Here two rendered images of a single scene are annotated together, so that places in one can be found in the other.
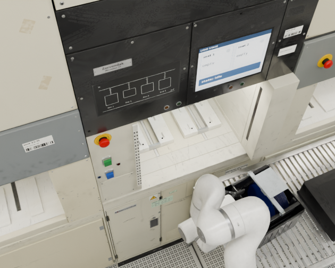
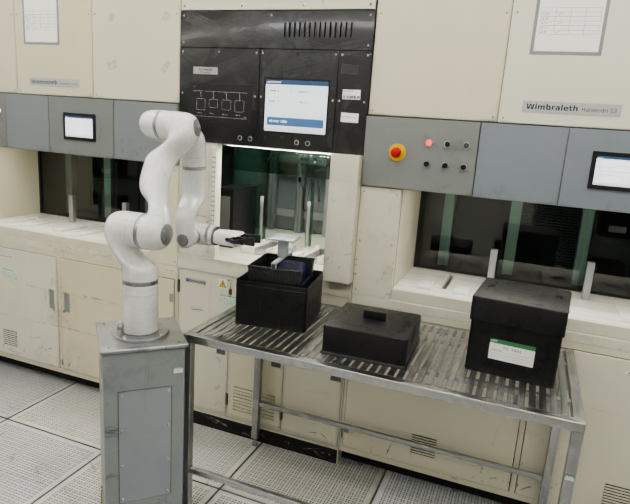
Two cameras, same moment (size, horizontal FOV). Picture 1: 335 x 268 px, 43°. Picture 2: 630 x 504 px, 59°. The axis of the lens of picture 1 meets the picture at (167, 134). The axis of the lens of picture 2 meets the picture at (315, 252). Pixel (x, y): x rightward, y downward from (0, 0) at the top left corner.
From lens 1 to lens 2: 2.35 m
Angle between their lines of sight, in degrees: 54
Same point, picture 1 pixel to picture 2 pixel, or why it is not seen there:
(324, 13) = (384, 86)
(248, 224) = (168, 116)
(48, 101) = (163, 85)
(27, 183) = not seen: hidden behind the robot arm
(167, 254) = (226, 437)
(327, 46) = (395, 130)
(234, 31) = (294, 71)
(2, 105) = (140, 75)
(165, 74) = (240, 96)
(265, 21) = (320, 70)
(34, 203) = not seen: hidden behind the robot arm
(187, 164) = not seen: hidden behind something
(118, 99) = (205, 106)
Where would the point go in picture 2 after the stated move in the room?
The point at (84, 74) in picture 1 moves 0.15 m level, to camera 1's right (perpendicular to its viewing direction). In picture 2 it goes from (187, 68) to (207, 68)
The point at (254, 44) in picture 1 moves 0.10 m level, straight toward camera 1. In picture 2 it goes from (314, 95) to (292, 93)
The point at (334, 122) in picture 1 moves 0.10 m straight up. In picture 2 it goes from (454, 303) to (457, 279)
